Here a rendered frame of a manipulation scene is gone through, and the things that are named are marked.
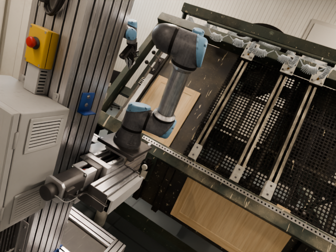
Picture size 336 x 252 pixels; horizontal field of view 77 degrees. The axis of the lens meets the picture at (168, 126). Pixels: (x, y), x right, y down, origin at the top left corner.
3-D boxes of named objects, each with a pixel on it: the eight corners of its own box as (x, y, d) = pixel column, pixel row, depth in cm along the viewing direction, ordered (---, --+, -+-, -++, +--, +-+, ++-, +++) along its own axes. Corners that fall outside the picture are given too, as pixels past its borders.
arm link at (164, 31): (139, 45, 84) (162, 42, 129) (165, 55, 84) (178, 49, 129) (148, 14, 79) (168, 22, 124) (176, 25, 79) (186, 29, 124)
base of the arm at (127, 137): (130, 152, 107) (137, 135, 105) (107, 138, 112) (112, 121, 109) (144, 145, 121) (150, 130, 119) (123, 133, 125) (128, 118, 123)
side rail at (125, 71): (99, 111, 202) (94, 106, 192) (159, 30, 230) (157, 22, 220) (104, 114, 200) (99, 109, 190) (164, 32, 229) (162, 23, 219)
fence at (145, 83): (118, 120, 189) (116, 118, 185) (171, 44, 214) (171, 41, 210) (122, 123, 188) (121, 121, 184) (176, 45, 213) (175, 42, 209)
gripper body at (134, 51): (138, 57, 166) (139, 42, 158) (132, 60, 161) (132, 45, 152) (131, 54, 169) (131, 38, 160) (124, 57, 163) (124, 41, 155)
